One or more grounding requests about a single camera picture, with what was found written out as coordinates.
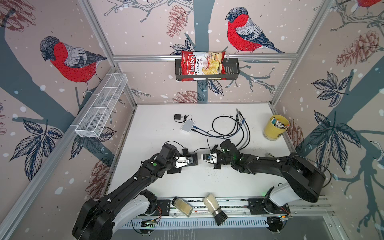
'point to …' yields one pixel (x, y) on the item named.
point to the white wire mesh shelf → (102, 105)
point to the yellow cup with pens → (276, 125)
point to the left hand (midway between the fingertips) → (178, 158)
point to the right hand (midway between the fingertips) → (202, 160)
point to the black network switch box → (193, 159)
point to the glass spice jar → (187, 209)
